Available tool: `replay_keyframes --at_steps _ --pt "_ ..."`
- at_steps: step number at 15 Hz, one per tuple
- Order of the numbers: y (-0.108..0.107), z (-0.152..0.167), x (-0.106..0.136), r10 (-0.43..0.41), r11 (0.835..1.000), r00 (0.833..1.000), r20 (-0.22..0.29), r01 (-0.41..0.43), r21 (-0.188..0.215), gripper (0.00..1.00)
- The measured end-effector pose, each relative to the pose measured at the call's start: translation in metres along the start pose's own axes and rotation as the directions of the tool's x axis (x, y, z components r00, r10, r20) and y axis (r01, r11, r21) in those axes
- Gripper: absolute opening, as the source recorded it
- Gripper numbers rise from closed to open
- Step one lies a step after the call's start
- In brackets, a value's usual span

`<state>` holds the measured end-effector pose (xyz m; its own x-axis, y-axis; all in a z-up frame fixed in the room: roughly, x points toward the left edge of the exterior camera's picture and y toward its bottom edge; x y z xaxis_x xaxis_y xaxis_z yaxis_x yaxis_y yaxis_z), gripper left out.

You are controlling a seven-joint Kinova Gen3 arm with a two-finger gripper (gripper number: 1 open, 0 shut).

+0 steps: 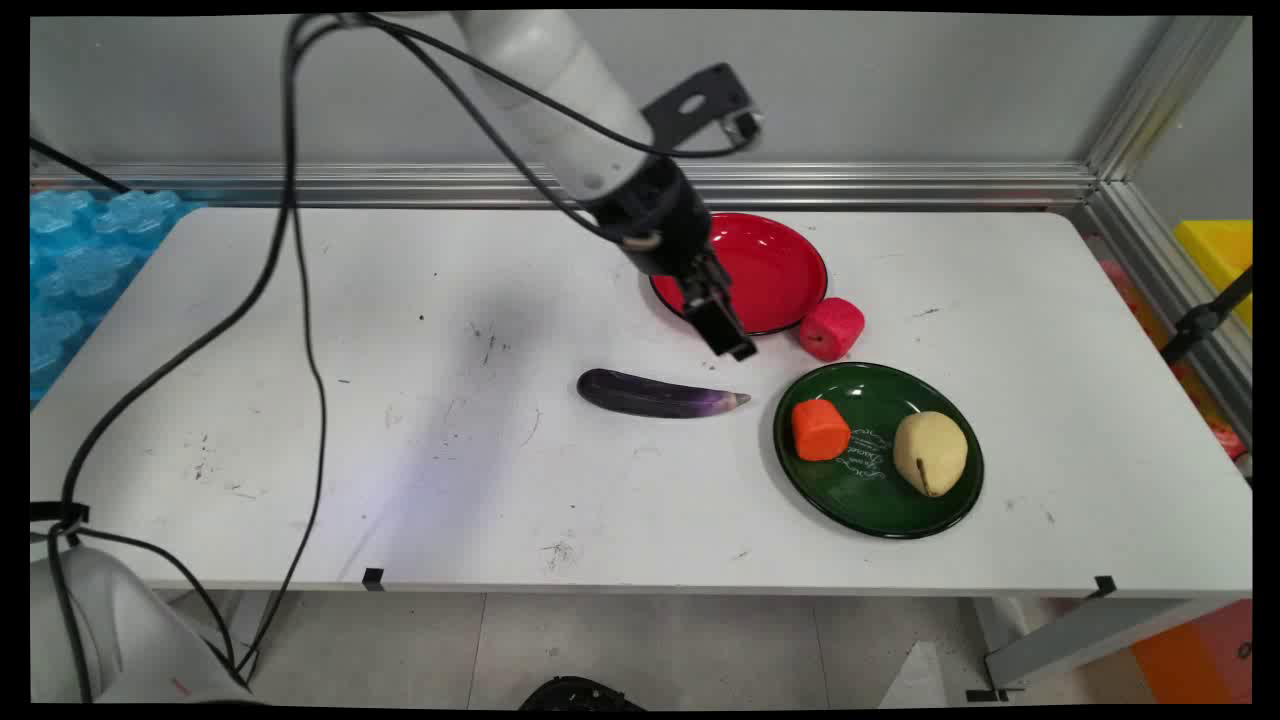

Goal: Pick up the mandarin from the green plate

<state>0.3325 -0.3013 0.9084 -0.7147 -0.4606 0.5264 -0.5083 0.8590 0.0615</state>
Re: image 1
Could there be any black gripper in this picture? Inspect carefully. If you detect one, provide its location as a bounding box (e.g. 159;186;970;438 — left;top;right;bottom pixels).
590;160;758;361

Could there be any upright aluminium frame post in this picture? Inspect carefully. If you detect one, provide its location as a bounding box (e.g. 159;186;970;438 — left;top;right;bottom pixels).
1085;15;1246;183

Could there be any yellow plastic box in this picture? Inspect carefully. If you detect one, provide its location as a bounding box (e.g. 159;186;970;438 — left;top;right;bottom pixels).
1173;220;1253;331

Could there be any red toy apple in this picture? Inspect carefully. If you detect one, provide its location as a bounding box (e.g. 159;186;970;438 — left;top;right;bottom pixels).
798;297;866;362

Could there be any orange toy carrot piece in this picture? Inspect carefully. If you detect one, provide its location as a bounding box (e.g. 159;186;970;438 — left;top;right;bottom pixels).
791;399;852;463

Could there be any black cable strap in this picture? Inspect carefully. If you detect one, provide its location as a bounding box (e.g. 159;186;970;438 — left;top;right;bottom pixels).
30;502;91;533

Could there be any thick black cable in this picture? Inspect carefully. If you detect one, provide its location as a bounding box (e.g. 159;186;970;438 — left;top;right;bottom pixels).
45;12;641;703

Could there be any beige toy pear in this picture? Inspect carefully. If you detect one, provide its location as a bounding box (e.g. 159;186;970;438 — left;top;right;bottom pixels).
892;411;970;498

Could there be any black round floor object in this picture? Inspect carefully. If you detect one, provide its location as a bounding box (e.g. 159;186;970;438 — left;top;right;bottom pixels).
518;676;646;711

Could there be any blue foam mat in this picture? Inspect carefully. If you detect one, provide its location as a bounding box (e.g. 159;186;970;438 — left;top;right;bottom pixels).
30;188;206;406

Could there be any horizontal aluminium frame rail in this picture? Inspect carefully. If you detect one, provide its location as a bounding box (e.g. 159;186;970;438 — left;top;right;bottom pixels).
30;163;1101;211

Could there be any red round plate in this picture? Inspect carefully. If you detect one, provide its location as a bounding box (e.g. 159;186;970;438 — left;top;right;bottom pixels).
648;212;829;337

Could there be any grey table leg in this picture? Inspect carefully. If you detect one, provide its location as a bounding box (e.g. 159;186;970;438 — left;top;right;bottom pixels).
985;597;1231;691

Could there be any background black cable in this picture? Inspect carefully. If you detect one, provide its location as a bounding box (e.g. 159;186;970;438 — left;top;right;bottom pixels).
30;138;131;194

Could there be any purple toy eggplant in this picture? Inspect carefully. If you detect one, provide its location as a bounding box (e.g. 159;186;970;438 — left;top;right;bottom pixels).
576;368;752;419

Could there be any orange box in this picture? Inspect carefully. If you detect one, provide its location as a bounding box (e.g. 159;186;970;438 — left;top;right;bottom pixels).
1130;600;1253;704

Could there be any slanted aluminium frame rail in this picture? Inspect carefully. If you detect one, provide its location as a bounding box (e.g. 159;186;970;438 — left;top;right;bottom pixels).
1075;180;1253;456

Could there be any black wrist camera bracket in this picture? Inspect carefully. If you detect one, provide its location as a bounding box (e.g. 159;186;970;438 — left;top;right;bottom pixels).
640;62;764;153

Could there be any green round plate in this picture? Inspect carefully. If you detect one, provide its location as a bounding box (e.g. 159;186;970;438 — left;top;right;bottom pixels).
772;362;986;541

